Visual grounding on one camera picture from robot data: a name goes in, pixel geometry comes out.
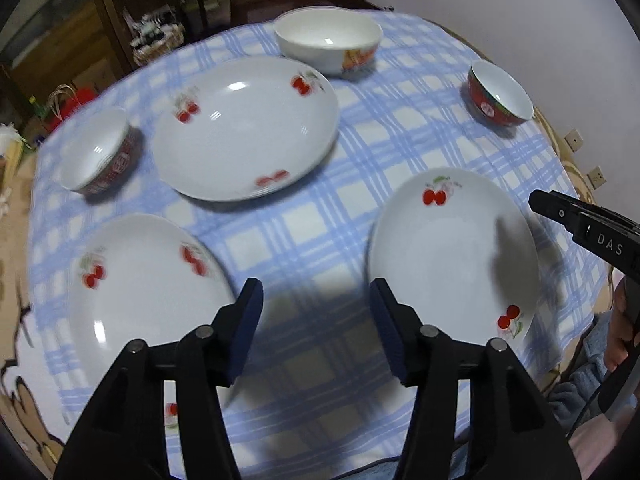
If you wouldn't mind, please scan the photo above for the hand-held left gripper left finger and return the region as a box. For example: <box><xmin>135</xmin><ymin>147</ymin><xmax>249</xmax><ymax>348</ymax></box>
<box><xmin>52</xmin><ymin>278</ymin><xmax>264</xmax><ymax>480</ymax></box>

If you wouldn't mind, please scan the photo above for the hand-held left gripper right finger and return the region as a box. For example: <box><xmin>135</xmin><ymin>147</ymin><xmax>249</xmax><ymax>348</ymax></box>
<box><xmin>368</xmin><ymin>278</ymin><xmax>583</xmax><ymax>480</ymax></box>

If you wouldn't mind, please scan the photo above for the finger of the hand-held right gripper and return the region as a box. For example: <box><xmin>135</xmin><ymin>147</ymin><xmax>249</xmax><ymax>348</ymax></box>
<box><xmin>528</xmin><ymin>189</ymin><xmax>597</xmax><ymax>235</ymax></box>

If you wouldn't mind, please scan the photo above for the white cherry print plate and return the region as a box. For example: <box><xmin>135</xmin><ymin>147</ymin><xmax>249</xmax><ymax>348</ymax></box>
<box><xmin>67</xmin><ymin>213</ymin><xmax>239</xmax><ymax>431</ymax></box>
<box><xmin>367</xmin><ymin>167</ymin><xmax>542</xmax><ymax>356</ymax></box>
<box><xmin>151</xmin><ymin>56</ymin><xmax>340</xmax><ymax>202</ymax></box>

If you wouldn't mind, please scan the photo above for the small bright red bowl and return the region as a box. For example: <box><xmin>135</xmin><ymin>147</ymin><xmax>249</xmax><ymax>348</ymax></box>
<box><xmin>467</xmin><ymin>60</ymin><xmax>535</xmax><ymax>128</ymax></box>

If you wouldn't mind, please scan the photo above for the small dark red patterned bowl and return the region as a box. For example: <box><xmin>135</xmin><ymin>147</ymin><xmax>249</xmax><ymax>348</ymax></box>
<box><xmin>59</xmin><ymin>107</ymin><xmax>145</xmax><ymax>197</ymax></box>

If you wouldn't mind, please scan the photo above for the large white bowl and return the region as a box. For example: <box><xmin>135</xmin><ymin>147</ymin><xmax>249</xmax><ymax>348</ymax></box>
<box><xmin>274</xmin><ymin>6</ymin><xmax>384</xmax><ymax>79</ymax></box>

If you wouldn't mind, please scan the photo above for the person's right forearm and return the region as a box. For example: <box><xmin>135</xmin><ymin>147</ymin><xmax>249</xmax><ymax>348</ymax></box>
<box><xmin>547</xmin><ymin>310</ymin><xmax>621</xmax><ymax>431</ymax></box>

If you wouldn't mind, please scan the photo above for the person's right hand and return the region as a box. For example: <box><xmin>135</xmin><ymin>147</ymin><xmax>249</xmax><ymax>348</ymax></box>
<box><xmin>602</xmin><ymin>280</ymin><xmax>640</xmax><ymax>376</ymax></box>

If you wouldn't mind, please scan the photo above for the blue plaid cloth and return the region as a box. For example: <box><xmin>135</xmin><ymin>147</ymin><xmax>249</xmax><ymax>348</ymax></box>
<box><xmin>27</xmin><ymin>10</ymin><xmax>610</xmax><ymax>480</ymax></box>

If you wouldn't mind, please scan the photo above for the person's pink clothing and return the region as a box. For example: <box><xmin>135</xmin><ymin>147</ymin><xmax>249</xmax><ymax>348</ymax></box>
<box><xmin>570</xmin><ymin>407</ymin><xmax>640</xmax><ymax>480</ymax></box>

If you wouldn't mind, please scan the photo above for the brown floral blanket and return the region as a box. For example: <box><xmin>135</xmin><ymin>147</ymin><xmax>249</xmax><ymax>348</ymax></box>
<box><xmin>0</xmin><ymin>107</ymin><xmax>621</xmax><ymax>467</ymax></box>

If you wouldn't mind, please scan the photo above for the red paper bag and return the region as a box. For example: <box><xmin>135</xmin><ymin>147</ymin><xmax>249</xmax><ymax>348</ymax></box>
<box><xmin>45</xmin><ymin>85</ymin><xmax>99</xmax><ymax>127</ymax></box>

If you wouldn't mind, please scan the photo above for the wicker basket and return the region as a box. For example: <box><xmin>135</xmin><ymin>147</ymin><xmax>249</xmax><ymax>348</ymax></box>
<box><xmin>131</xmin><ymin>12</ymin><xmax>186</xmax><ymax>64</ymax></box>

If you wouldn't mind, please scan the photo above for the green storage box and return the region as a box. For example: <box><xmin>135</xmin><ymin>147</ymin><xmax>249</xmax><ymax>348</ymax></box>
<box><xmin>184</xmin><ymin>0</ymin><xmax>234</xmax><ymax>29</ymax></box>

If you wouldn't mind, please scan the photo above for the wooden cabinet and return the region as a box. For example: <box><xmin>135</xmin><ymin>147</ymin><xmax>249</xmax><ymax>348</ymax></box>
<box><xmin>0</xmin><ymin>0</ymin><xmax>321</xmax><ymax>108</ymax></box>

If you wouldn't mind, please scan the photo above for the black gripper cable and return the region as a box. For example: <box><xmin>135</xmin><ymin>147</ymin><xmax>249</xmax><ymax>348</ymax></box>
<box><xmin>564</xmin><ymin>387</ymin><xmax>604</xmax><ymax>439</ymax></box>

